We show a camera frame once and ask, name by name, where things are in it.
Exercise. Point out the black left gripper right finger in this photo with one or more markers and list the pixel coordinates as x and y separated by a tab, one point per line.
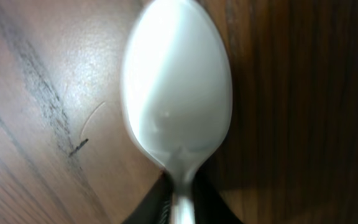
209	206

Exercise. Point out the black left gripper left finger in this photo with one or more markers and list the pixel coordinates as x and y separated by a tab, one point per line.
155	207

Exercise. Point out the white plastic spoon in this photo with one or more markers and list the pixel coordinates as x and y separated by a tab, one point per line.
176	92

